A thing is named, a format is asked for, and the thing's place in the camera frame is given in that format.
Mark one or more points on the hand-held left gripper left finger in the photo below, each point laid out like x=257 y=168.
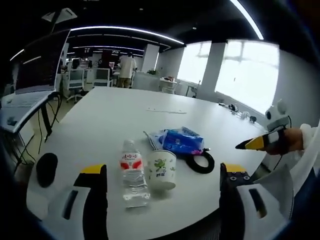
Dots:
x=75 y=200

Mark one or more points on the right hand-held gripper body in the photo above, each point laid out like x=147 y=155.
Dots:
x=275 y=115

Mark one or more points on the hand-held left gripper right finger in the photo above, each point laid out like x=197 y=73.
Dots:
x=252 y=200

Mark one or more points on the black round object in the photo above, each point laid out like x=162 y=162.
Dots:
x=47 y=170

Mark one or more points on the clear plastic water bottle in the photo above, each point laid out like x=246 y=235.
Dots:
x=132 y=172

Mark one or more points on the blue tissue pack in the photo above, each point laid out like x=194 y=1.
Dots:
x=180 y=141

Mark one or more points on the white paper cup green print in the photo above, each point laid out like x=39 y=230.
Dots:
x=161 y=170

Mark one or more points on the small items cluster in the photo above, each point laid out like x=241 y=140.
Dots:
x=237 y=111

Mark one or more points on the white tabletop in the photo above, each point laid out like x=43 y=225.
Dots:
x=112 y=120

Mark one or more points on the person's right hand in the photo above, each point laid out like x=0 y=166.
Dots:
x=287 y=141

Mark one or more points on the person's white coat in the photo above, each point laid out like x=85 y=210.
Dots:
x=277 y=185

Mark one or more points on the curved ceiling light strip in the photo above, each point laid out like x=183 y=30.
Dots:
x=250 y=20

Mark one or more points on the white side table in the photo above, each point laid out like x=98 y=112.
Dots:
x=22 y=112

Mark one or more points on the white office chair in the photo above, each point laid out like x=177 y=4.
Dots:
x=88 y=77
x=75 y=80
x=102 y=77

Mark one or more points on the white low cabinet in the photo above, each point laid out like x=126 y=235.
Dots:
x=146 y=82

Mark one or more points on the green potted plant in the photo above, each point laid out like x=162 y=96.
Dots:
x=152 y=72

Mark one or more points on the open laptop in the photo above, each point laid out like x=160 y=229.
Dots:
x=37 y=72

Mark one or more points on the long ceiling light strip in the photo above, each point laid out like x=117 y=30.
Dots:
x=130 y=30

